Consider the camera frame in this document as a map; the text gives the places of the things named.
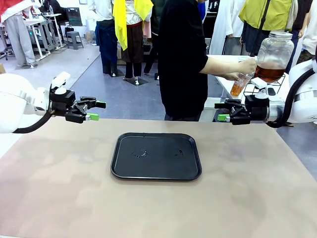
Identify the glass drink dispenser jar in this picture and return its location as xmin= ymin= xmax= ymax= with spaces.
xmin=252 ymin=31 xmax=295 ymax=84

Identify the person's black shirt torso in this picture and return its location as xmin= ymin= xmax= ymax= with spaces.
xmin=157 ymin=0 xmax=209 ymax=122

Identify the white hanging garment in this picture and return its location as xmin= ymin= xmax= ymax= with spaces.
xmin=209 ymin=0 xmax=245 ymax=56

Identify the grey plastic stool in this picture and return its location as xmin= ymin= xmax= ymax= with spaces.
xmin=66 ymin=31 xmax=84 ymax=50

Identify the person's left forearm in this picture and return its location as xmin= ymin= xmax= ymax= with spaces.
xmin=215 ymin=73 xmax=236 ymax=81

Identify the person in grey trousers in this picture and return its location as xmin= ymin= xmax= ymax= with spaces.
xmin=0 ymin=0 xmax=37 ymax=68

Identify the person's right forearm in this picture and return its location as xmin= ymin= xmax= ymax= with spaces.
xmin=199 ymin=55 xmax=245 ymax=75

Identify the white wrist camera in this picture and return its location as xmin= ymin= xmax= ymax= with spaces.
xmin=51 ymin=71 xmax=71 ymax=95
xmin=250 ymin=76 xmax=268 ymax=99

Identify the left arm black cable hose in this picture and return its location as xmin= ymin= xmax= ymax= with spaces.
xmin=12 ymin=110 xmax=54 ymax=134

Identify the dark skirt on mannequin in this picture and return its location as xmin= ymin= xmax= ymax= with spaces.
xmin=240 ymin=21 xmax=271 ymax=57

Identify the person in pale clothes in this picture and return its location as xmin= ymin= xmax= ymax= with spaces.
xmin=296 ymin=0 xmax=317 ymax=65

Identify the person's right hand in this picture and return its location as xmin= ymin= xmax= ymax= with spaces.
xmin=236 ymin=58 xmax=258 ymax=75

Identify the person's left hand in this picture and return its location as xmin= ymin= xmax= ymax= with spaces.
xmin=229 ymin=71 xmax=248 ymax=82

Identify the mannequin white shirt navy skirt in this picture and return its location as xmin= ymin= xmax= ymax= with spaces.
xmin=88 ymin=0 xmax=118 ymax=75

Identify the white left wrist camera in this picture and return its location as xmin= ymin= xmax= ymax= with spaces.
xmin=51 ymin=71 xmax=71 ymax=95

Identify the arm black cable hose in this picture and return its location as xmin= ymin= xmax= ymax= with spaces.
xmin=12 ymin=110 xmax=54 ymax=134
xmin=268 ymin=66 xmax=317 ymax=128

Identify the white plastic bin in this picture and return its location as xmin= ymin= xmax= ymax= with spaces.
xmin=199 ymin=96 xmax=225 ymax=122

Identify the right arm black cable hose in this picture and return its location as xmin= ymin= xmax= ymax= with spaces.
xmin=268 ymin=66 xmax=317 ymax=128

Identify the black plastic tray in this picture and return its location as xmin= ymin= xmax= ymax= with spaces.
xmin=110 ymin=132 xmax=203 ymax=181

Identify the yellow cloth scarf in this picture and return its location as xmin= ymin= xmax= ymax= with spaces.
xmin=113 ymin=0 xmax=154 ymax=52

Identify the black monitor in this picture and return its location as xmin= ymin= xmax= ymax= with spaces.
xmin=66 ymin=7 xmax=82 ymax=27

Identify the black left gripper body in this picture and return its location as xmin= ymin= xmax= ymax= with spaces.
xmin=49 ymin=90 xmax=87 ymax=124

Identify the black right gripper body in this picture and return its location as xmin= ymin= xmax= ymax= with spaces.
xmin=231 ymin=95 xmax=270 ymax=125

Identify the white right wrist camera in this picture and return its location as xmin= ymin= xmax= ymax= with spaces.
xmin=250 ymin=76 xmax=268 ymax=99

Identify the yellow-green jacket on mannequin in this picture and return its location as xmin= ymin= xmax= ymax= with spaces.
xmin=238 ymin=0 xmax=295 ymax=32

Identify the mannequin in black trousers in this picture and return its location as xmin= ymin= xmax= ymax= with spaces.
xmin=143 ymin=0 xmax=161 ymax=76

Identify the black wire dispenser stand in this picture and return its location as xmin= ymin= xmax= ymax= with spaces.
xmin=243 ymin=73 xmax=286 ymax=97

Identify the white height-adjustable desk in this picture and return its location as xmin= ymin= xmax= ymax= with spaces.
xmin=24 ymin=12 xmax=65 ymax=61

